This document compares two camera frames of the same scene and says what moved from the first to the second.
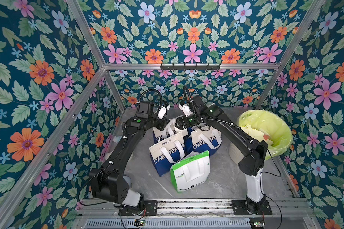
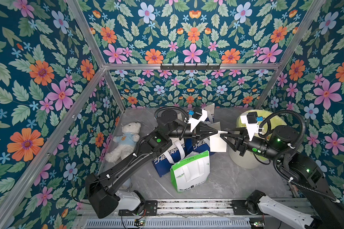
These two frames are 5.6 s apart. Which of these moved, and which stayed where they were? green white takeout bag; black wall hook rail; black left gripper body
Moved: black left gripper body
Stayed: green white takeout bag; black wall hook rail
